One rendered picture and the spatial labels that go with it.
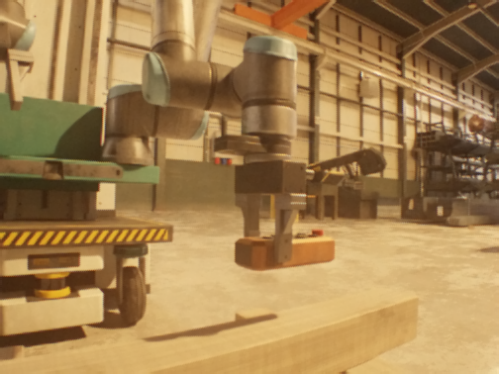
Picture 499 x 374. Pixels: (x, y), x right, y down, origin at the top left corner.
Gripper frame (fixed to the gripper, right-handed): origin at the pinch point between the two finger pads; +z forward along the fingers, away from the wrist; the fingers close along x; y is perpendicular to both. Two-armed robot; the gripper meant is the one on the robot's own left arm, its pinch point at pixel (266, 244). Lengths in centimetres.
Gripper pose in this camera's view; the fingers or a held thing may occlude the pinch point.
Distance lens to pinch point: 56.4
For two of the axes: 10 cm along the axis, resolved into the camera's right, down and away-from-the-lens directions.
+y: 8.2, 0.4, 5.6
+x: -5.7, 0.1, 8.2
